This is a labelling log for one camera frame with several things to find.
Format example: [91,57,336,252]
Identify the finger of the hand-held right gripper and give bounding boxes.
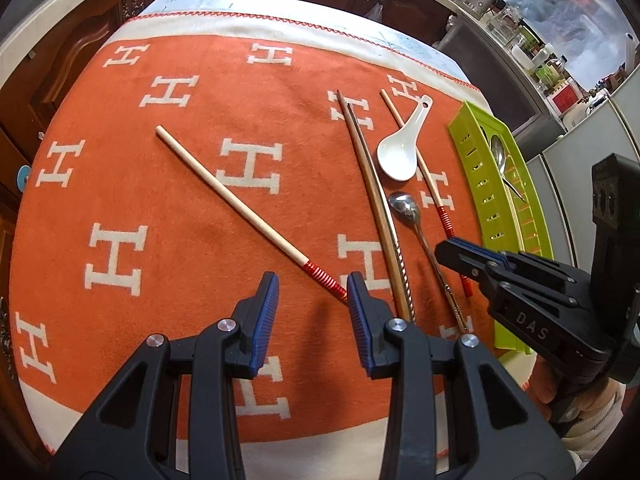
[449,238,591,297]
[433,241,592,313]

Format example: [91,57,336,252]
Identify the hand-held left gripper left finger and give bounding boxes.
[50,271,280,480]

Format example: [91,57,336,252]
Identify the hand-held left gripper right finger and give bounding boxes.
[346,271,576,480]

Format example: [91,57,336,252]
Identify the medium silver metal spoon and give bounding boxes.
[500,160,527,204]

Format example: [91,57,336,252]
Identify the green plastic utensil tray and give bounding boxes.
[447,101,555,356]

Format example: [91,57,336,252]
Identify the large silver metal spoon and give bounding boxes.
[489,135,508,172]

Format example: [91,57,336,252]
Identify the light wooden chopstick red striped end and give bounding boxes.
[379,89,474,297]
[155,125,349,303]

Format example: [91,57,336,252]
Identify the person's right hand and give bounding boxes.
[529,357,567,423]

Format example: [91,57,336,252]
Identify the dark brown wooden chopstick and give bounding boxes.
[336,89,407,319]

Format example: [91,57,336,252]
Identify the grey cabinet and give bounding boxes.
[520,92,640,271]

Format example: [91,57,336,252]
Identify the white ceramic spoon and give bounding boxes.
[376,95,434,182]

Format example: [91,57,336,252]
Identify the red box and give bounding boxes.
[547,87,581,114]

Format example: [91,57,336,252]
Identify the orange patterned blanket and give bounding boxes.
[9,12,533,476]

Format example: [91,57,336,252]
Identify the clear plastic sheet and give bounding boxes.
[500,0,632,92]

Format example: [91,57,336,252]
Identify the white kitchen countertop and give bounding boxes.
[0,0,568,136]

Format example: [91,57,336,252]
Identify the small long-handled metal spoon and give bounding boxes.
[388,191,469,332]

